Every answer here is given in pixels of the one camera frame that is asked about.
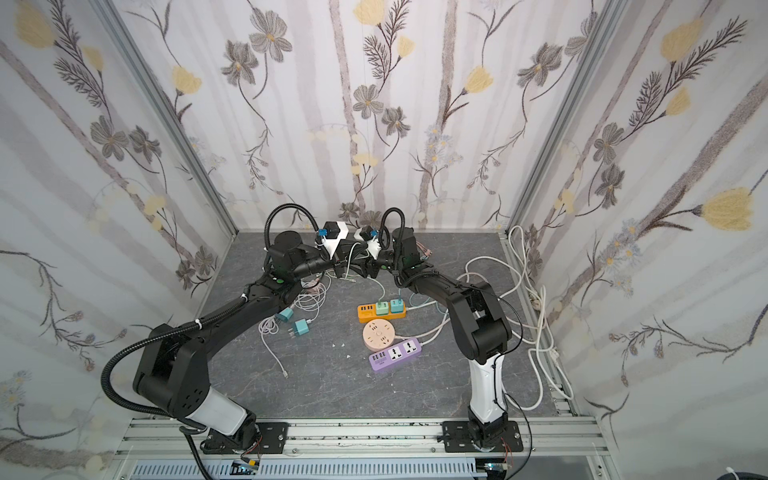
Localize green charger plug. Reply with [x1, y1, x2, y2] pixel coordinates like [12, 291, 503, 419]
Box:
[375, 301, 390, 317]

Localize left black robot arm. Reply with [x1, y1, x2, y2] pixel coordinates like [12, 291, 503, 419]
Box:
[100, 220, 380, 453]

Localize round pink power socket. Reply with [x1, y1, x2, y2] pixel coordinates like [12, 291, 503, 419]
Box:
[362, 318, 396, 352]

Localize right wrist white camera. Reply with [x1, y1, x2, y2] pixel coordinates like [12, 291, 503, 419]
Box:
[354, 225, 381, 259]

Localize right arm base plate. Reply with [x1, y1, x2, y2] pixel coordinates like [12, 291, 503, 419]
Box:
[438, 420, 524, 454]

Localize white power cords bundle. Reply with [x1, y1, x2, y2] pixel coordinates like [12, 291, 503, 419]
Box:
[398, 224, 577, 413]

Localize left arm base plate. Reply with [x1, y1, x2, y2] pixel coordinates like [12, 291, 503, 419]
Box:
[200, 422, 290, 456]

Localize teal charger plug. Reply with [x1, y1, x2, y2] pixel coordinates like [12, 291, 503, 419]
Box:
[274, 307, 294, 323]
[389, 298, 405, 315]
[289, 319, 310, 337]

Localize tangled pastel charger cables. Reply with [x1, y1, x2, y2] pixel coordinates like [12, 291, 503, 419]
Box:
[257, 239, 391, 379]

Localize orange power strip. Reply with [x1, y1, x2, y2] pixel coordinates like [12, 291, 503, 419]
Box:
[357, 299, 407, 323]

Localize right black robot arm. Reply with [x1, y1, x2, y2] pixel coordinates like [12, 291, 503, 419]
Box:
[350, 224, 514, 450]

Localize purple power strip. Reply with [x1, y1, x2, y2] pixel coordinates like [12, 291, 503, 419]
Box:
[369, 338, 422, 372]

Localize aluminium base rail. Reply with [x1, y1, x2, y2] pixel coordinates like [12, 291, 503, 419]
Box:
[113, 417, 619, 480]

